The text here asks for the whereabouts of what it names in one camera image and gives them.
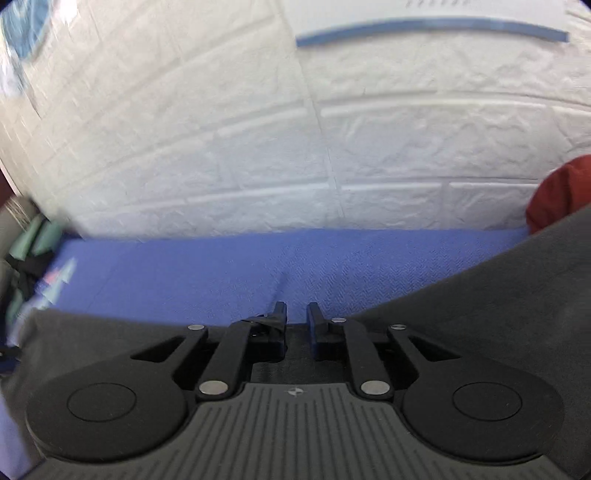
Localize bedding advertisement poster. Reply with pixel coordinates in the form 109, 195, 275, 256
283, 0, 569, 47

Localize red garment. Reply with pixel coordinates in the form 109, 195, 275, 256
526, 155, 591, 234

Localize blue printed bed sheet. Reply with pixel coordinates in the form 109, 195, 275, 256
0, 227, 532, 480

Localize green folded garment black trim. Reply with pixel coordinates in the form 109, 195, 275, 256
3, 214, 63, 326

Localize dark grey pants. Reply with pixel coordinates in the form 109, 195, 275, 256
1, 210, 590, 479

